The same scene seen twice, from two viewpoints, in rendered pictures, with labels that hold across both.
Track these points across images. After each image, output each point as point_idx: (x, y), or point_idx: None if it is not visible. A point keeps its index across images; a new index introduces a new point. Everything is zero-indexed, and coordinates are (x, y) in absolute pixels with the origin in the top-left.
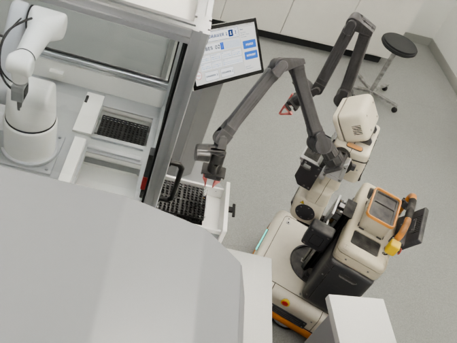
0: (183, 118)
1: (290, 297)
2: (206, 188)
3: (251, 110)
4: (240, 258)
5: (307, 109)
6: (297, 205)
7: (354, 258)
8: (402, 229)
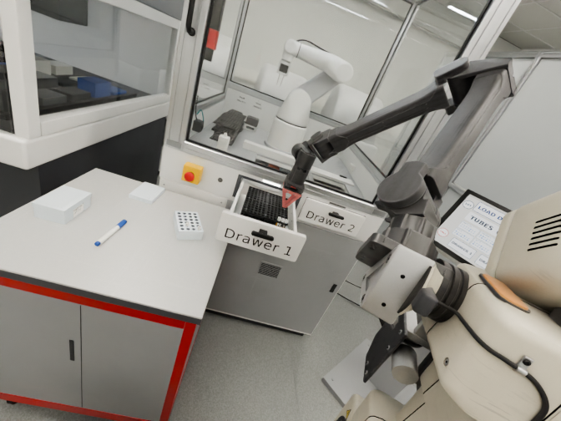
0: None
1: None
2: (287, 220)
3: (371, 120)
4: (202, 274)
5: (442, 134)
6: (342, 414)
7: None
8: None
